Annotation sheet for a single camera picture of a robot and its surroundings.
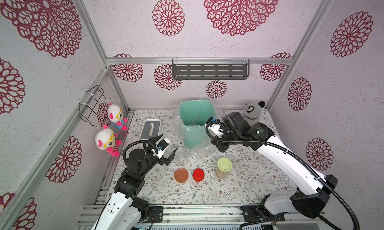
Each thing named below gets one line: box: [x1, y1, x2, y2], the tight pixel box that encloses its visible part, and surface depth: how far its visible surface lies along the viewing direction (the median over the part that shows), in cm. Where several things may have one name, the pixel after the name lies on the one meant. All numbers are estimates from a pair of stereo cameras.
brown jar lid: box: [174, 167, 189, 183], surface depth 89 cm
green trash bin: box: [178, 99, 217, 149], surface depth 92 cm
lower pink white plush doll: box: [95, 128, 123, 158], surface depth 81 cm
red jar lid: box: [192, 168, 205, 182], surface depth 89 cm
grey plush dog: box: [243, 100, 266, 127], surface depth 97 cm
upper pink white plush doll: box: [107, 102, 128, 131], surface depth 96 cm
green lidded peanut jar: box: [216, 157, 233, 179], surface depth 80 cm
